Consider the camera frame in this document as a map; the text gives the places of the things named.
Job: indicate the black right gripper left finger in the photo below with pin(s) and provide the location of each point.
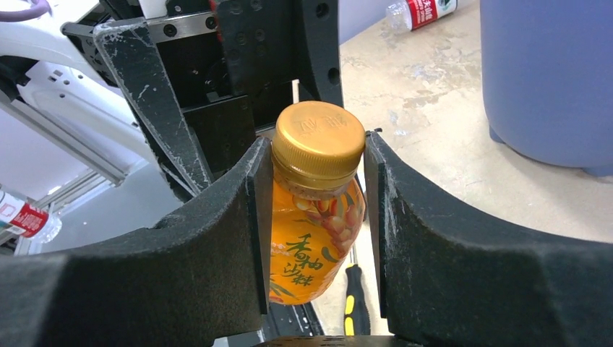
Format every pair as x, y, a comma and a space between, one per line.
201, 273

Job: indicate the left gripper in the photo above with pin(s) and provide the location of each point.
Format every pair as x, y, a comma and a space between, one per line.
204, 78

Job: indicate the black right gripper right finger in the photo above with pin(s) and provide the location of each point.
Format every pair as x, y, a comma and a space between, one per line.
448, 273

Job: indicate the orange pouch gold cap bottle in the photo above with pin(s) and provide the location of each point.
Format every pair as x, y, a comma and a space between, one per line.
318, 205

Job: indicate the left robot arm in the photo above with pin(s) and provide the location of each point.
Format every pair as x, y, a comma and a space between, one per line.
55, 80

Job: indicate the blue plastic bin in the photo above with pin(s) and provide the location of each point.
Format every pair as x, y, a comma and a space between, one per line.
547, 80

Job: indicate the black yellow screwdriver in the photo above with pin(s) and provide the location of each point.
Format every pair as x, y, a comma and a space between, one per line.
356, 319

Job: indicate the red label clear bottle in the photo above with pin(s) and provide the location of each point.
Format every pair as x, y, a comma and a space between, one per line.
410, 15

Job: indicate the red cap clear bottle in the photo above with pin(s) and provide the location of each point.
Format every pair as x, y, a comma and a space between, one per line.
20, 218

